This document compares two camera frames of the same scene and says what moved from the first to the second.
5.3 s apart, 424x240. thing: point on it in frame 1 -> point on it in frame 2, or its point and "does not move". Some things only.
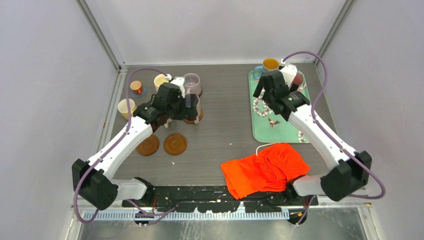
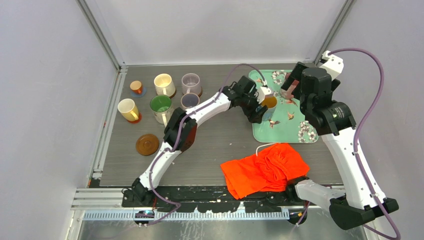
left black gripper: [188, 113] -> [255, 117]
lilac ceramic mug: [192, 83] does not move
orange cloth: [270, 171] does not move
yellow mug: [122, 107] does not move
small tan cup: [136, 87] does not move
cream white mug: [159, 79] does not move
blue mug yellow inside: [270, 64] -> [270, 101]
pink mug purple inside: [192, 100] does not move
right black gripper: [259, 88] -> [296, 74]
